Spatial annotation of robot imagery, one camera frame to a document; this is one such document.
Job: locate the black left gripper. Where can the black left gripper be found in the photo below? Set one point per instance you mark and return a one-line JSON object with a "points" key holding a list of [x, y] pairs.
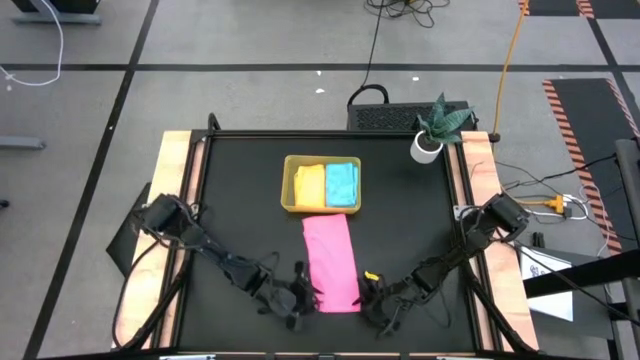
{"points": [[290, 299]]}

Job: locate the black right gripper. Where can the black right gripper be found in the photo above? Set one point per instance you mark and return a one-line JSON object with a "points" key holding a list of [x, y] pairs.
{"points": [[387, 302]]}

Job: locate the pink microfiber towel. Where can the pink microfiber towel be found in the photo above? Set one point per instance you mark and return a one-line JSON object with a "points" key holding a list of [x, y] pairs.
{"points": [[330, 265]]}

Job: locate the yellow translucent plastic bin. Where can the yellow translucent plastic bin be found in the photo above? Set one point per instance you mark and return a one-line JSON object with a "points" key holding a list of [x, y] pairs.
{"points": [[287, 185]]}

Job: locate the orange microfiber towel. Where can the orange microfiber towel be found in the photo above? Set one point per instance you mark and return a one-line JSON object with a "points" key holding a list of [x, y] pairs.
{"points": [[310, 185]]}

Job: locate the blue microfiber towel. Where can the blue microfiber towel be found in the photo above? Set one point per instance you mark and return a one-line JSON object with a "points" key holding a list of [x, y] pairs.
{"points": [[341, 185]]}

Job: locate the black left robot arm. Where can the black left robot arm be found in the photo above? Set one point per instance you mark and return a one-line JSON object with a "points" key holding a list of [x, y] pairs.
{"points": [[220, 260]]}

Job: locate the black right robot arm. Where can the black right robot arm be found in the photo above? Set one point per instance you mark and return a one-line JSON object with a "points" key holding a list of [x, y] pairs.
{"points": [[470, 240]]}

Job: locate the snake plant in white pot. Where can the snake plant in white pot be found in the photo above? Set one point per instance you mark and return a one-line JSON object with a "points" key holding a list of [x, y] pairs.
{"points": [[426, 150]]}

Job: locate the white printed paper sheet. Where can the white printed paper sheet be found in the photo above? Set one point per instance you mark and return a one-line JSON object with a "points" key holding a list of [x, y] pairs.
{"points": [[550, 305]]}

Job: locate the small black clip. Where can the small black clip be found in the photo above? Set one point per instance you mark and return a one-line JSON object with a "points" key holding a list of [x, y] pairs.
{"points": [[538, 239]]}

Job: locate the light wooden table side board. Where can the light wooden table side board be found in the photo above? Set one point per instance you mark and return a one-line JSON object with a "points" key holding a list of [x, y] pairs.
{"points": [[477, 150], [175, 145]]}

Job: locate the black computer case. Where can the black computer case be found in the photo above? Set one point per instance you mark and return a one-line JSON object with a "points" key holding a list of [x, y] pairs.
{"points": [[385, 117]]}

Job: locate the yellow power adapter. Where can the yellow power adapter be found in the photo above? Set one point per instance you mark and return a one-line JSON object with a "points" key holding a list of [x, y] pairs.
{"points": [[555, 202]]}

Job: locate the black hazard-striped floor mat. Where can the black hazard-striped floor mat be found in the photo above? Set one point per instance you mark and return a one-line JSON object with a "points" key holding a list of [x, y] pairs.
{"points": [[585, 115], [555, 6]]}

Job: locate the grey metal bar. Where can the grey metal bar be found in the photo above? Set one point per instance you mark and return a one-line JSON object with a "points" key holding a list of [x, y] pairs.
{"points": [[22, 143]]}

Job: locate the grey desk foot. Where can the grey desk foot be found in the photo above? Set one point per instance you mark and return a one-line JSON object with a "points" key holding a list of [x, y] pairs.
{"points": [[50, 19]]}

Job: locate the black aluminium table frame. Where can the black aluminium table frame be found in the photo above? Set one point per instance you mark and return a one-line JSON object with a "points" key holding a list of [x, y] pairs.
{"points": [[350, 134]]}

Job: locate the black frame beam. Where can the black frame beam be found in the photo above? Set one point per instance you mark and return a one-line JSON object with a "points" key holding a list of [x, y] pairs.
{"points": [[580, 275]]}

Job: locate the grey metal post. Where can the grey metal post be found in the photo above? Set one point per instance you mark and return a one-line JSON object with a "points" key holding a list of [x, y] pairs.
{"points": [[629, 200]]}

